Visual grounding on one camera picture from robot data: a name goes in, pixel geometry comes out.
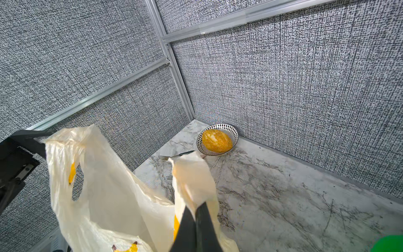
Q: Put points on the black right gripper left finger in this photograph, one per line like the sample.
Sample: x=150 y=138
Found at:
x=185 y=240

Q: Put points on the black white patterned bowl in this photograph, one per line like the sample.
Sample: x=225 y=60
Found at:
x=227 y=129

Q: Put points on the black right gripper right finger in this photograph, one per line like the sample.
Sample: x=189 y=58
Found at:
x=206 y=239

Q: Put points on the green plastic basket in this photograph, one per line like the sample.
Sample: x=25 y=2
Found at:
x=392 y=243

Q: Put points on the cream plastic bag banana print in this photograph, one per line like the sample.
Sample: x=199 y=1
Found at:
x=101 y=206

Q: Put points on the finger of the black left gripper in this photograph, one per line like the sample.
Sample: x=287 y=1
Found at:
x=18 y=162

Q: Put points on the metal fork dark handle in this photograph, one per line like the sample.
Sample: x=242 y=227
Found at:
x=165 y=158

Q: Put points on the orange food in bowl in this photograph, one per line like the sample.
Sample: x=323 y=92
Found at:
x=216 y=141

